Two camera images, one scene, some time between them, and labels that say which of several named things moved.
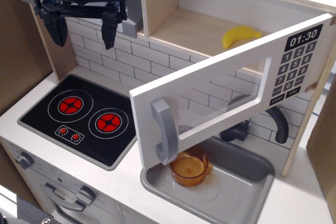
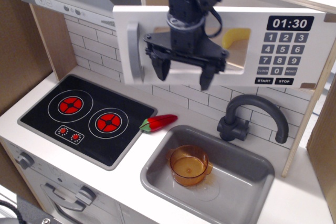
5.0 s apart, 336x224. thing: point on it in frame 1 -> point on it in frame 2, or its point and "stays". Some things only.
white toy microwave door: x=178 y=112 -> x=267 y=46
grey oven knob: x=25 y=160 stays
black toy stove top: x=91 y=119 stays
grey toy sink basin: x=237 y=190 stays
